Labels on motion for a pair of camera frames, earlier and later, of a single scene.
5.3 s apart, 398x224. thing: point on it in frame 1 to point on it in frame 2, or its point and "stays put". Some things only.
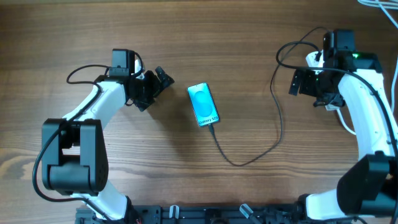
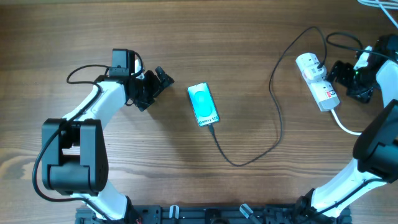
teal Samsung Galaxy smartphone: x=203 y=104 stays put
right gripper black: x=307 y=76 to x=363 y=94
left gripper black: x=155 y=86 stays put
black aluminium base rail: x=218 y=214 stays put
